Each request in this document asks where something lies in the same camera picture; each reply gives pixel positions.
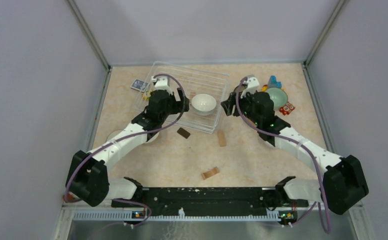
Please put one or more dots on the plain white bowl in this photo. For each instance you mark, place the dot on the plain white bowl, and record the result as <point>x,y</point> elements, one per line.
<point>203,104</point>

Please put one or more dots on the tan wooden arch block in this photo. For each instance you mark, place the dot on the tan wooden arch block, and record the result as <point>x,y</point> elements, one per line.
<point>210,173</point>

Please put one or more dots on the light wooden block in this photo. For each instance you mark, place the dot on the light wooden block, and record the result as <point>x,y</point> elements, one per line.
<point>221,138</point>

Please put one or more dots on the white bowl front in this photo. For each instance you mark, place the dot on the white bowl front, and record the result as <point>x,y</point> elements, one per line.
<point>153,138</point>

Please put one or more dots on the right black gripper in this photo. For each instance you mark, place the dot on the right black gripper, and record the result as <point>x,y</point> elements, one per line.
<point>228,105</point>

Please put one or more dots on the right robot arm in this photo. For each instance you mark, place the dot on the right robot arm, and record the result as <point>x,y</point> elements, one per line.
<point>341,180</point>

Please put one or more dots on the beige ceramic mug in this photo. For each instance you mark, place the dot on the beige ceramic mug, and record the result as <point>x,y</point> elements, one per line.
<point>115,135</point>

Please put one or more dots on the dark brown wooden block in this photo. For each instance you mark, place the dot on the dark brown wooden block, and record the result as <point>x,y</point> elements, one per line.
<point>184,133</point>

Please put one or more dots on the white wire dish rack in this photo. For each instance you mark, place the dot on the white wire dish rack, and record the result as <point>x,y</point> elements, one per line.
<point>192,79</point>

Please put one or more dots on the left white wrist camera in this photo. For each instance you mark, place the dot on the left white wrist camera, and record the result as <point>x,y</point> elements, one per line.
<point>162,83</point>

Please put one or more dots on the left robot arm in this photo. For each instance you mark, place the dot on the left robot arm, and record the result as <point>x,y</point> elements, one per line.
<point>88,178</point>

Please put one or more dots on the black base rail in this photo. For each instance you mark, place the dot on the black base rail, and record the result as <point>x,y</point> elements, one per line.
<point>212,201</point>

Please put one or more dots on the colourful toy brick car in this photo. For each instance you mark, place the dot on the colourful toy brick car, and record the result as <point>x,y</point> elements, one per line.
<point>272,83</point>

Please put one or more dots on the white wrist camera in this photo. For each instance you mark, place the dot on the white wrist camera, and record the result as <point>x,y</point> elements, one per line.
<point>162,83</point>
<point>250,84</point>

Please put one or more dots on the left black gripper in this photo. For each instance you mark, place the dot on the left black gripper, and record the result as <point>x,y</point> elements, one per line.
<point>177,105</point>

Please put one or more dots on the wooden block under rack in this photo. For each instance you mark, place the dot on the wooden block under rack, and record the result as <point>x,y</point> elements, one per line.
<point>192,94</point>

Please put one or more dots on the celadon green bowl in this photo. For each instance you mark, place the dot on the celadon green bowl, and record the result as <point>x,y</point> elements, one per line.
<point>278,96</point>

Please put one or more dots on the orange block on frame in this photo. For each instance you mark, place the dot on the orange block on frame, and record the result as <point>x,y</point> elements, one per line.
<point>68,198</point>

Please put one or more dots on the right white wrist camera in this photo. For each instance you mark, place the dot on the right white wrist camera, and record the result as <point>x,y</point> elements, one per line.
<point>250,84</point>

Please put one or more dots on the white bowl orange pattern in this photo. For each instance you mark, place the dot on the white bowl orange pattern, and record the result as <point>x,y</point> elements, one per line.
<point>287,108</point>

